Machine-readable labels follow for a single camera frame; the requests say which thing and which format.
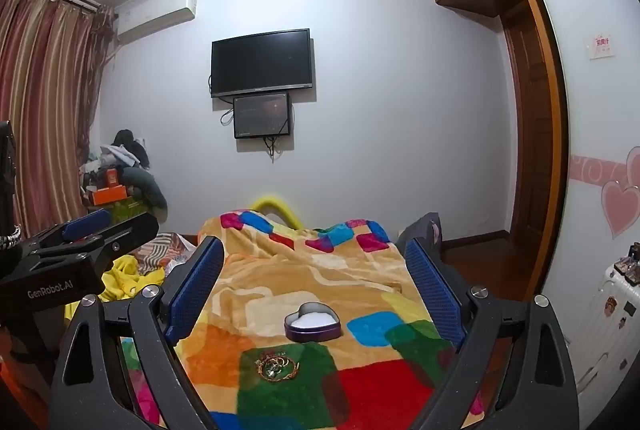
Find white sliding wardrobe door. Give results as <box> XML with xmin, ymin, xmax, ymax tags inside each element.
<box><xmin>515</xmin><ymin>0</ymin><xmax>640</xmax><ymax>411</ymax></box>

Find black white beaded band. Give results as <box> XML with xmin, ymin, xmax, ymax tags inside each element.
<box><xmin>0</xmin><ymin>225</ymin><xmax>22</xmax><ymax>251</ymax></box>

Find small cosmetic bottles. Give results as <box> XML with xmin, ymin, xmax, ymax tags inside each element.
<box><xmin>612</xmin><ymin>242</ymin><xmax>640</xmax><ymax>287</ymax></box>

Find white red paper sign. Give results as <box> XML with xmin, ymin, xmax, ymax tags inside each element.
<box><xmin>589</xmin><ymin>32</ymin><xmax>616</xmax><ymax>59</ymax></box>

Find yellow cloth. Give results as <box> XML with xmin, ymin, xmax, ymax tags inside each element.
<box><xmin>65</xmin><ymin>255</ymin><xmax>166</xmax><ymax>326</ymax></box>

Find striped red curtain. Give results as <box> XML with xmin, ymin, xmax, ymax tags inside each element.
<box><xmin>0</xmin><ymin>0</ymin><xmax>117</xmax><ymax>241</ymax></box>

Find striped patterned cloth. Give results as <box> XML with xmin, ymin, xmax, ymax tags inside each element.
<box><xmin>135</xmin><ymin>232</ymin><xmax>198</xmax><ymax>273</ymax></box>

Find small black wall monitor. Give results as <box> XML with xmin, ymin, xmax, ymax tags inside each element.
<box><xmin>232</xmin><ymin>92</ymin><xmax>292</xmax><ymax>139</ymax></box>

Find dark clothing pile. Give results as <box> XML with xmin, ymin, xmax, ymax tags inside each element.
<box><xmin>112</xmin><ymin>129</ymin><xmax>151</xmax><ymax>171</ymax></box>

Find red gold braided bracelet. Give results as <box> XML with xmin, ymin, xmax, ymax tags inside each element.
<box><xmin>255</xmin><ymin>352</ymin><xmax>301</xmax><ymax>382</ymax></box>

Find white air conditioner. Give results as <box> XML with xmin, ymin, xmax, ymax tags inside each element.
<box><xmin>116</xmin><ymin>0</ymin><xmax>198</xmax><ymax>44</ymax></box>

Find pink heart decal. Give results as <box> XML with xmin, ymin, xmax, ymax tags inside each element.
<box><xmin>600</xmin><ymin>177</ymin><xmax>640</xmax><ymax>241</ymax></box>

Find orange box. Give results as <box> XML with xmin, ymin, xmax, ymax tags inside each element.
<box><xmin>89</xmin><ymin>187</ymin><xmax>128</xmax><ymax>205</ymax></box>

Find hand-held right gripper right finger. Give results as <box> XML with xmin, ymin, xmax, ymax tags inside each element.
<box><xmin>402</xmin><ymin>237</ymin><xmax>586</xmax><ymax>430</ymax></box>

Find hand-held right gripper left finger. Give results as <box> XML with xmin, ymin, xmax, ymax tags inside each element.
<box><xmin>48</xmin><ymin>237</ymin><xmax>224</xmax><ymax>430</ymax></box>

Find brown wooden door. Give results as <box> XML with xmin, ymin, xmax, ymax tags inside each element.
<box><xmin>500</xmin><ymin>7</ymin><xmax>545</xmax><ymax>241</ymax></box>

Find purple heart-shaped tin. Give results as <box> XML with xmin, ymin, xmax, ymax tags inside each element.
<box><xmin>284</xmin><ymin>302</ymin><xmax>342</xmax><ymax>342</ymax></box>

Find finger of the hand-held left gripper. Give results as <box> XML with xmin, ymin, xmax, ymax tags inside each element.
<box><xmin>22</xmin><ymin>208</ymin><xmax>112</xmax><ymax>261</ymax></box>
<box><xmin>37</xmin><ymin>211</ymin><xmax>161</xmax><ymax>271</ymax></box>

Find grey bag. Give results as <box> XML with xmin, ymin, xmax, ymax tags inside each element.
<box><xmin>397</xmin><ymin>211</ymin><xmax>443</xmax><ymax>261</ymax></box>

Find yellow foam tube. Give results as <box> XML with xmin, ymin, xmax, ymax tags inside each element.
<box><xmin>250</xmin><ymin>196</ymin><xmax>303</xmax><ymax>228</ymax></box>

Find black wall television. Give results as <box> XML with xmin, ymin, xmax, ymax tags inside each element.
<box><xmin>210</xmin><ymin>28</ymin><xmax>316</xmax><ymax>98</ymax></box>

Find white stickered suitcase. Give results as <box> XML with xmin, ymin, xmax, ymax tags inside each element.
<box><xmin>570</xmin><ymin>260</ymin><xmax>640</xmax><ymax>398</ymax></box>

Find wooden door frame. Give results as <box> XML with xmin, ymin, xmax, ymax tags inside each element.
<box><xmin>502</xmin><ymin>0</ymin><xmax>572</xmax><ymax>311</ymax></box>

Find colourful patchwork fleece blanket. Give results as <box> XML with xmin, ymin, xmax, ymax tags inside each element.
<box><xmin>120</xmin><ymin>209</ymin><xmax>486</xmax><ymax>430</ymax></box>

